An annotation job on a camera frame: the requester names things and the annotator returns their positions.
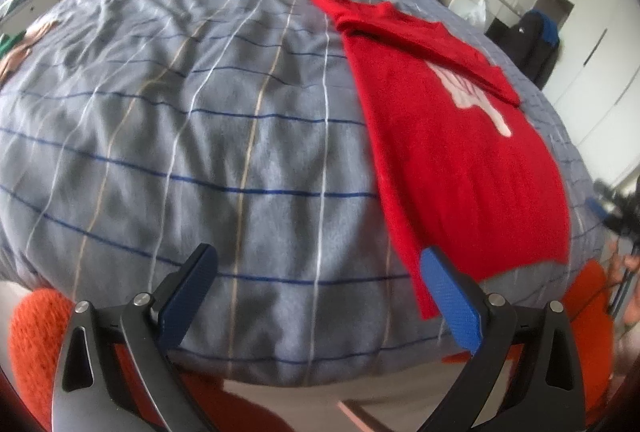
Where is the red sweater with white print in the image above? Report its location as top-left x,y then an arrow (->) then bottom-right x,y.
311,0 -> 572,320

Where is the green cloth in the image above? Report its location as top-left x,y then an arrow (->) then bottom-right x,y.
0,32 -> 26,57

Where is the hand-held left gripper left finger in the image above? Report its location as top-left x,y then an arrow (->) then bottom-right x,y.
50,243 -> 218,432

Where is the white wardrobe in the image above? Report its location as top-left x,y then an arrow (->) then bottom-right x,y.
530,0 -> 640,193

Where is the grey plaid blanket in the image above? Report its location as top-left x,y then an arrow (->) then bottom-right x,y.
0,0 -> 608,385

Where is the blue cloth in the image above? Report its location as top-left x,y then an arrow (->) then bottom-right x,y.
525,9 -> 560,45

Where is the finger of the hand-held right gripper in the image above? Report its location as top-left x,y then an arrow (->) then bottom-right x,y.
589,181 -> 618,223

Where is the person's right hand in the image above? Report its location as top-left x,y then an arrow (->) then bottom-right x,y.
609,239 -> 640,330

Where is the white plastic bag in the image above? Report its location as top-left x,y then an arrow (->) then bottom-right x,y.
462,0 -> 488,27

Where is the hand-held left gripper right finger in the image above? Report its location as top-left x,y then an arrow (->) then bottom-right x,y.
420,246 -> 587,432

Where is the brown cloth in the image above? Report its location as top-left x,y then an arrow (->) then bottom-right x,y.
0,19 -> 61,80

